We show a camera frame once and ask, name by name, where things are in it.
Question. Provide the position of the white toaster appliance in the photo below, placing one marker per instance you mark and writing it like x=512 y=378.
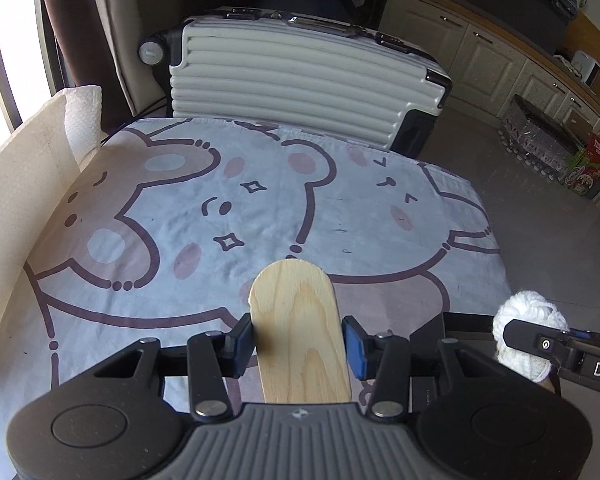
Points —
x=586 y=66

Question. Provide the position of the white ribbed suitcase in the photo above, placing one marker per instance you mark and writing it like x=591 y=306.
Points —
x=320 y=75

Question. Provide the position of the black storage box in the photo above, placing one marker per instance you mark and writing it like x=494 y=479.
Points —
x=456 y=351

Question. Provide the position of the water bottle pack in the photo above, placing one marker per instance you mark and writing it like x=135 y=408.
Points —
x=537 y=139

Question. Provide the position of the cream kitchen cabinets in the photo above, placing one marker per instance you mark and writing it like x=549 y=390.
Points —
x=488 y=64

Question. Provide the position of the cartoon bear bed sheet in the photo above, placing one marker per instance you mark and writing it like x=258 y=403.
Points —
x=162 y=234

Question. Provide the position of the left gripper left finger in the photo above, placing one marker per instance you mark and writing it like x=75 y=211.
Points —
x=211 y=358

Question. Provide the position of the brown curtain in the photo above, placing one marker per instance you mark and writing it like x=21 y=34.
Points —
x=82 y=41

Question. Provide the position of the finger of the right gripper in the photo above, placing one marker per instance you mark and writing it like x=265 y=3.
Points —
x=543 y=341

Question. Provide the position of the light wooden board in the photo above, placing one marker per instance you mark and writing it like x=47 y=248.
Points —
x=299 y=342

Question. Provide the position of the white yarn ball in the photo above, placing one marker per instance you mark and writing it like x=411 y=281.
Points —
x=532 y=307

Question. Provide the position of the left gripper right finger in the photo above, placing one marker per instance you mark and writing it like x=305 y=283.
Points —
x=383 y=359

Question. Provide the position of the red green snack carton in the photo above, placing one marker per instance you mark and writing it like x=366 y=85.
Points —
x=583 y=171

